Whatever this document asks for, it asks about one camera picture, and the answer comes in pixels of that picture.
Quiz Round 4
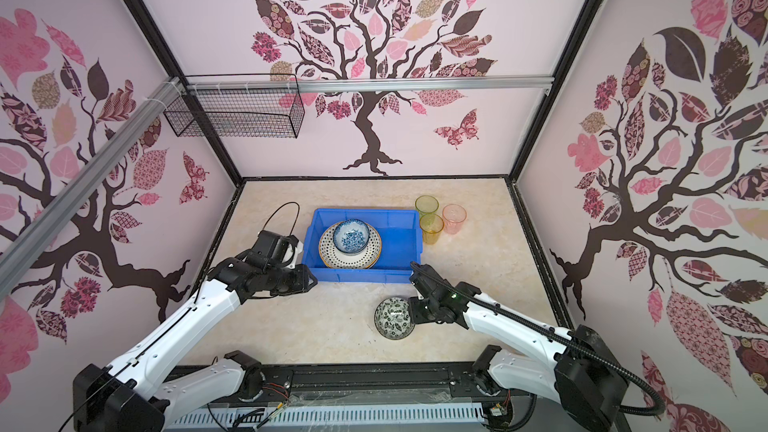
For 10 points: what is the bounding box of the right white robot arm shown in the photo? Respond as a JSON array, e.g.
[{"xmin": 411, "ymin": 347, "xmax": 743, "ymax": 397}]
[{"xmin": 409, "ymin": 279, "xmax": 629, "ymax": 431}]

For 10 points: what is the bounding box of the green black patterned bowl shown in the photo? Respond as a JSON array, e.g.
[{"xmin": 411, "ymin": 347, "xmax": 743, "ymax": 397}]
[{"xmin": 374, "ymin": 297, "xmax": 415, "ymax": 340}]

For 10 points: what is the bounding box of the yellow transparent cup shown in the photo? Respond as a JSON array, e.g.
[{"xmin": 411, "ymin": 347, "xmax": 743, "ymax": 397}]
[{"xmin": 419, "ymin": 213, "xmax": 444, "ymax": 245}]

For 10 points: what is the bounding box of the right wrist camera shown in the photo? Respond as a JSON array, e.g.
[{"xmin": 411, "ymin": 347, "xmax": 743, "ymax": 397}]
[{"xmin": 410, "ymin": 262, "xmax": 444, "ymax": 297}]

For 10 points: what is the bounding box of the dotted plate yellow rim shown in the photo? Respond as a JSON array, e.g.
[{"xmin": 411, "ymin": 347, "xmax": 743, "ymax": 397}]
[{"xmin": 317, "ymin": 222, "xmax": 383, "ymax": 269}]

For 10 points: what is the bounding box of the aluminium rail left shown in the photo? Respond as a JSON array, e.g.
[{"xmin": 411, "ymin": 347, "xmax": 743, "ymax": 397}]
[{"xmin": 1, "ymin": 77, "xmax": 183, "ymax": 297}]

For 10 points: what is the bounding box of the white slotted cable duct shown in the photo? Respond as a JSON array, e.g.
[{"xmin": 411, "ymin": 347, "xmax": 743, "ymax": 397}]
[{"xmin": 166, "ymin": 403, "xmax": 485, "ymax": 431}]

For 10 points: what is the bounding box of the green transparent cup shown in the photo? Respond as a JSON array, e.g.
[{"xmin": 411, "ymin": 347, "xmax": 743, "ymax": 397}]
[{"xmin": 414, "ymin": 195, "xmax": 440, "ymax": 216}]

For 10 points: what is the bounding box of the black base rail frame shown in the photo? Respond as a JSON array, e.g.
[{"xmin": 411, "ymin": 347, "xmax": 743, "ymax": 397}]
[{"xmin": 110, "ymin": 359, "xmax": 631, "ymax": 432}]

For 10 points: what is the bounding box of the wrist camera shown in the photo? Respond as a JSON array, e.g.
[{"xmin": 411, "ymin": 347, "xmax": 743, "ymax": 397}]
[
  {"xmin": 248, "ymin": 230, "xmax": 299, "ymax": 269},
  {"xmin": 410, "ymin": 262, "xmax": 444, "ymax": 297}
]

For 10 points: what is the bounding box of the aluminium rail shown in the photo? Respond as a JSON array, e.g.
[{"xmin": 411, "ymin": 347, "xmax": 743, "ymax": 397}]
[
  {"xmin": 1, "ymin": 77, "xmax": 183, "ymax": 297},
  {"xmin": 186, "ymin": 75, "xmax": 554, "ymax": 93}
]

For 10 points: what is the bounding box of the pink transparent cup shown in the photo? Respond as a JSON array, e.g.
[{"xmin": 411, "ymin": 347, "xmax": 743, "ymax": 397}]
[{"xmin": 442, "ymin": 204, "xmax": 468, "ymax": 235}]

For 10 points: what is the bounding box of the blue plastic bin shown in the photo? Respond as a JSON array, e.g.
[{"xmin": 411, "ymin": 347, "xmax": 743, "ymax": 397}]
[{"xmin": 302, "ymin": 208, "xmax": 423, "ymax": 283}]

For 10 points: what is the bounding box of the black wire basket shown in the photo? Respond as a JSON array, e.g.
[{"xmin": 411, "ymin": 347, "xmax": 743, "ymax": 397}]
[{"xmin": 164, "ymin": 72, "xmax": 305, "ymax": 139}]

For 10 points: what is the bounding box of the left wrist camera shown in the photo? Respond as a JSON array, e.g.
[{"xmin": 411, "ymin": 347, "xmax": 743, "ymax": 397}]
[{"xmin": 248, "ymin": 230, "xmax": 299, "ymax": 269}]

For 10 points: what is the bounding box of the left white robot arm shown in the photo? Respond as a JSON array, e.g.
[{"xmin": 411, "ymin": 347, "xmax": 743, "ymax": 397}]
[{"xmin": 67, "ymin": 257, "xmax": 318, "ymax": 431}]

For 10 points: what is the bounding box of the aluminium rail back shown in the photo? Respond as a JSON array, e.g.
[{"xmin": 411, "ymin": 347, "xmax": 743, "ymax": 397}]
[{"xmin": 186, "ymin": 75, "xmax": 554, "ymax": 93}]

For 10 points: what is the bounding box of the blue floral ceramic bowl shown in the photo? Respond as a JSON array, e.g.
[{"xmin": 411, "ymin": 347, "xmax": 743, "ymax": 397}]
[{"xmin": 332, "ymin": 219, "xmax": 370, "ymax": 255}]

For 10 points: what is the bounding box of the right black corrugated cable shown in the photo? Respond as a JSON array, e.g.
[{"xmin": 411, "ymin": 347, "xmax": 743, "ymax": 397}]
[{"xmin": 410, "ymin": 263, "xmax": 667, "ymax": 418}]

